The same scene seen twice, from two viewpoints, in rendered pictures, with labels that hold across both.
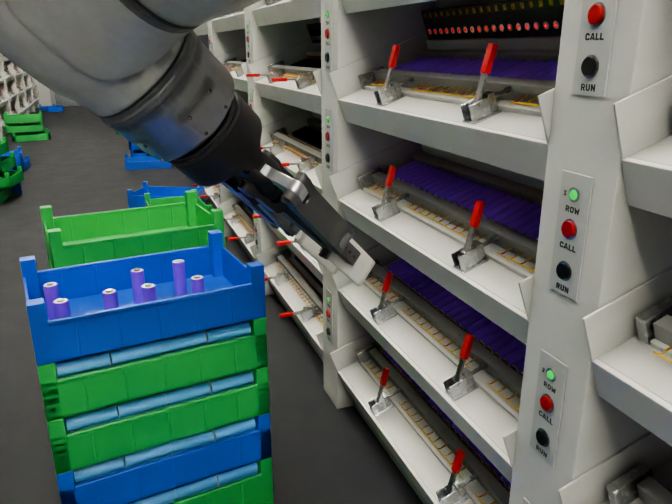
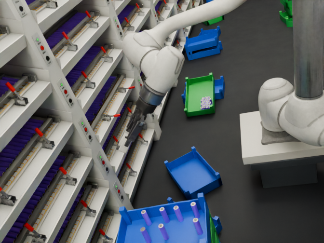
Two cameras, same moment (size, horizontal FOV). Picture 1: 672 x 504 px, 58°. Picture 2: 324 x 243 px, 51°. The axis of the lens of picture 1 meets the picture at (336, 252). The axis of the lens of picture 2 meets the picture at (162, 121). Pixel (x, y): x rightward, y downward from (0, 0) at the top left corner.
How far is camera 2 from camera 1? 165 cm
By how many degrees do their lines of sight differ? 115
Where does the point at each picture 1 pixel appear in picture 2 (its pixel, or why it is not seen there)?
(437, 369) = (86, 226)
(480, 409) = (95, 204)
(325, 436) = not seen: outside the picture
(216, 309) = not seen: hidden behind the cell
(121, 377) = not seen: hidden behind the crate
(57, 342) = (199, 204)
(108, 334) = (182, 208)
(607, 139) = (78, 108)
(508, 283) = (78, 168)
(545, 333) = (94, 153)
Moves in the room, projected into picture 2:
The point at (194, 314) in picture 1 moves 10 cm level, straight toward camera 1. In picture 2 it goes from (152, 212) to (160, 190)
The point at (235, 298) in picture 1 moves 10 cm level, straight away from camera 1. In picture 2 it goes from (135, 212) to (123, 236)
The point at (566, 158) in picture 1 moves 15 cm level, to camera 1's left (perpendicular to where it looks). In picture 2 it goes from (76, 120) to (102, 123)
